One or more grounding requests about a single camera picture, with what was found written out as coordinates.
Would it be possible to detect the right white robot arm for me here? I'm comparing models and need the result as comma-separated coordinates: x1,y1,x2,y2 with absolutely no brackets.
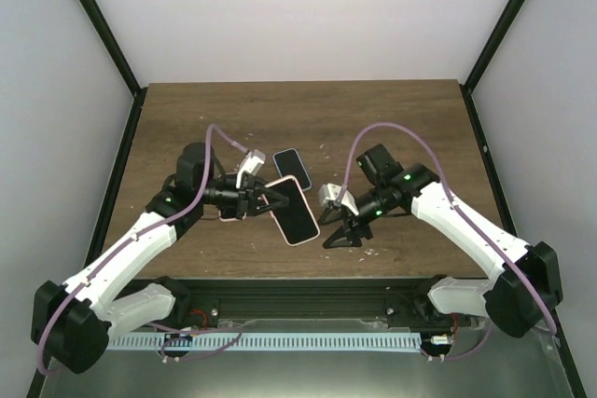
318,144,563,338

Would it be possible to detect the phone in blue case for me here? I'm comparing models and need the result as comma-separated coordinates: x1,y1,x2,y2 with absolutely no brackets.
272,148,312,192

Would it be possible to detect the phone in pink case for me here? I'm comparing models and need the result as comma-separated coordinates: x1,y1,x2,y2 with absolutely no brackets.
217,172,248,223

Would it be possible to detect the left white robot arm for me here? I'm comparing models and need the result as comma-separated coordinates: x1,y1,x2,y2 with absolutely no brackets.
31,142,290,374

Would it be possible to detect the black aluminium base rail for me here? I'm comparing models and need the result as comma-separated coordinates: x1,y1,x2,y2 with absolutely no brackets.
154,276,470,332

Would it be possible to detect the left black table edge rail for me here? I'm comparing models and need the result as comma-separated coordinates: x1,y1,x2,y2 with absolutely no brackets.
84,87,148,267

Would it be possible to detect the light blue slotted cable duct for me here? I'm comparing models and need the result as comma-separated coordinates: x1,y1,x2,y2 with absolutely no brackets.
108,332,422,352

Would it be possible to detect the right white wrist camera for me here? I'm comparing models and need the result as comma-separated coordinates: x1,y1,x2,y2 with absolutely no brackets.
318,183,360,216

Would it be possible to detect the phone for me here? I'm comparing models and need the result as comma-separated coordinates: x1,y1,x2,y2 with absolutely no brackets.
266,175,320,246
272,148,312,192
217,172,248,223

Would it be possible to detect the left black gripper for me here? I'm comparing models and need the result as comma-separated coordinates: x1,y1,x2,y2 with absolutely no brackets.
199,175,289,220

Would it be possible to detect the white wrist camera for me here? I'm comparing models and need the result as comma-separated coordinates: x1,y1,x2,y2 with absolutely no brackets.
235,149,266,189
318,183,360,216

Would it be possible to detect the right black frame post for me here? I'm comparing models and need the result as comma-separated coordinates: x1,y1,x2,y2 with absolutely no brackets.
463,0,526,91

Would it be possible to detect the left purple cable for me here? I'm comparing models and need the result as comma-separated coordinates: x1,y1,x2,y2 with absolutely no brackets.
35,123,253,377

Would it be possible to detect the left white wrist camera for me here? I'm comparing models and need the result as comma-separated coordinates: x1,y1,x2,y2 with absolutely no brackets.
235,149,266,189

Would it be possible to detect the left black frame post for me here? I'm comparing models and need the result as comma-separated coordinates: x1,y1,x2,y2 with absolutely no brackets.
78,0,142,97

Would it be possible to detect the black frame post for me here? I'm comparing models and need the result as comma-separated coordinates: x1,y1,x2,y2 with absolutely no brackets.
78,0,142,97
463,0,526,91

